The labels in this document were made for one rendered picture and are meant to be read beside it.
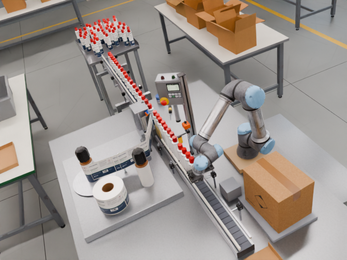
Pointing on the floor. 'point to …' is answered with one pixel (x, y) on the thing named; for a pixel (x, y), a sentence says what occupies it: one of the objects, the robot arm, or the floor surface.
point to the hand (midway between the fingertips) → (197, 177)
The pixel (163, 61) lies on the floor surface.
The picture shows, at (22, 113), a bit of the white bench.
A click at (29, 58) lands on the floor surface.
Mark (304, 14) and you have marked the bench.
